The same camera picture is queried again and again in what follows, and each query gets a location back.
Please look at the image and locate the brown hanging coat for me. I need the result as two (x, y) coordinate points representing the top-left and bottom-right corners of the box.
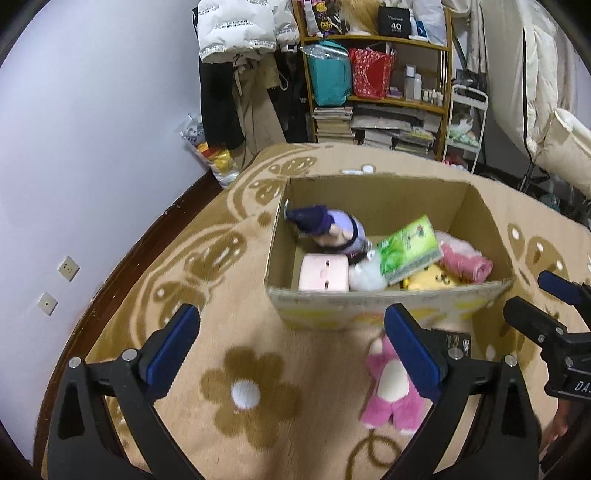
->
(232, 55), (286, 170)

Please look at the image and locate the blonde wig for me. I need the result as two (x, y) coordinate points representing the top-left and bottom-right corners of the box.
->
(339, 0), (382, 35)

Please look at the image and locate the white puffer jacket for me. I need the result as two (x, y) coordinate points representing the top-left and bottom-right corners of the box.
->
(193, 0), (300, 64)

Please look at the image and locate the stack of books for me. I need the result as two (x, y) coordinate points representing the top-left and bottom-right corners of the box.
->
(312, 106), (356, 144)

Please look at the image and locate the beige patterned carpet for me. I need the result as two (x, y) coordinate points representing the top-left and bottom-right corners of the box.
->
(83, 143), (590, 479)

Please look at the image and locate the yellow dog plush toy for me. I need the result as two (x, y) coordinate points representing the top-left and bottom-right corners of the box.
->
(402, 264), (465, 291)

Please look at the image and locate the white utility cart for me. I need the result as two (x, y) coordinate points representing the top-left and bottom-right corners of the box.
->
(443, 83), (489, 173)

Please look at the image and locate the wooden bookshelf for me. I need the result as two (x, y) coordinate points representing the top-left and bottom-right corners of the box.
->
(293, 1), (453, 160)

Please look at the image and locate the open cardboard box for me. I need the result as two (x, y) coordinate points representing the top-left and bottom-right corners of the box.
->
(264, 175), (514, 329)

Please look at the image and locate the lower wall socket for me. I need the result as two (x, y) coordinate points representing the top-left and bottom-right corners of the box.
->
(37, 292), (58, 316)

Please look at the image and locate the upper wall socket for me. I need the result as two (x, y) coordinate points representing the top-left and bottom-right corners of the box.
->
(57, 256), (80, 282)

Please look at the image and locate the teal bag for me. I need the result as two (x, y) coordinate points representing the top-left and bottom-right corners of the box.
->
(303, 40), (352, 107)

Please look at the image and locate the red gift bag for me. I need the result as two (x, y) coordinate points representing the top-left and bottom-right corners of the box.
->
(349, 48), (397, 100)

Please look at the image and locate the white fluffy plush toy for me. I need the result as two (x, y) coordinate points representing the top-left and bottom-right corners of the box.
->
(349, 250), (388, 292)

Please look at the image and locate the wall socket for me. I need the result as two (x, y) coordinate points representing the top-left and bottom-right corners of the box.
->
(37, 292), (58, 316)
(57, 256), (80, 282)

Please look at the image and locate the purple doll plush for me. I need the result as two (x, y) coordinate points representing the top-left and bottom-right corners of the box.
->
(281, 200), (373, 259)

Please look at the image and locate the pink bear plush toy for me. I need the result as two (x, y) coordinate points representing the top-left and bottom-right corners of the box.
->
(361, 335), (425, 436)

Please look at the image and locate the person's right hand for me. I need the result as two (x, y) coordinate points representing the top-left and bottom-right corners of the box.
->
(540, 399), (571, 452)

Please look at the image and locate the plastic bag of toys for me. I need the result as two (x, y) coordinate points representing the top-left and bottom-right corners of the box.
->
(178, 114), (239, 189)

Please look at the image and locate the white padded chair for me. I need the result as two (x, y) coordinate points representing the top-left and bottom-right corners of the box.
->
(480, 1), (590, 196)

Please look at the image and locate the pink towel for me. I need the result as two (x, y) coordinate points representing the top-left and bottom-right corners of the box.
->
(435, 231), (494, 284)

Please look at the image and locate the black box with 40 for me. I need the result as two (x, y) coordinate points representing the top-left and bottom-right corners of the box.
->
(378, 5), (412, 38)

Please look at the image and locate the green tissue pack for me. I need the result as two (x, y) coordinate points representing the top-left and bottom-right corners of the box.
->
(376, 215), (443, 285)

